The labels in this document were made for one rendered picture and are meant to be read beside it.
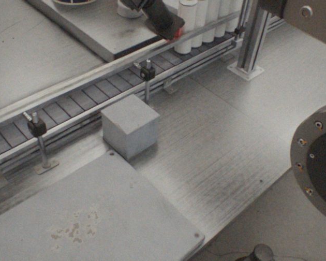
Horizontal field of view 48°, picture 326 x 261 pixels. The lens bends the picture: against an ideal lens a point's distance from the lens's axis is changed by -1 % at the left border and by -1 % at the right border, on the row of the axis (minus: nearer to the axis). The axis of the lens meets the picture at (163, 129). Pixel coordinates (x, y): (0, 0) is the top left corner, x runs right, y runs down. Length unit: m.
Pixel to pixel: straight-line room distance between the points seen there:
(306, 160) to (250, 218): 1.28
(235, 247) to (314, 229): 0.40
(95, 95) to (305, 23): 0.77
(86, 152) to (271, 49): 0.74
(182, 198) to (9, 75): 0.63
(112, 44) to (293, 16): 0.95
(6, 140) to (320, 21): 0.76
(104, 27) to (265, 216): 1.15
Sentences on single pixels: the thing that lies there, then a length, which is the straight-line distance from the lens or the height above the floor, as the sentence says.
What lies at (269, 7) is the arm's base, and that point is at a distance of 0.26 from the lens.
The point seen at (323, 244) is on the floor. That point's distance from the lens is 1.89.
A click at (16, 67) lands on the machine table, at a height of 0.83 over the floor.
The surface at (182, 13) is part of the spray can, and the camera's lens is 1.06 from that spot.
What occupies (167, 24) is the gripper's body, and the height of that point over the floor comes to 1.02.
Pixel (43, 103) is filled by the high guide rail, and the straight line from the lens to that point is 0.84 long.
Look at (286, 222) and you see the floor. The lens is 1.89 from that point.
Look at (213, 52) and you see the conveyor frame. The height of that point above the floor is 0.87.
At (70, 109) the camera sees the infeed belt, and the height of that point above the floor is 0.88.
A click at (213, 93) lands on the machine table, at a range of 1.08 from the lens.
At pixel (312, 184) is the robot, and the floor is 1.08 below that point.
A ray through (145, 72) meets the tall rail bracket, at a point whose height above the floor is 0.97.
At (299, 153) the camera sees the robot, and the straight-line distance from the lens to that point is 0.58.
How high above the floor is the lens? 1.50
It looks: 45 degrees down
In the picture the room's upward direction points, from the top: 5 degrees clockwise
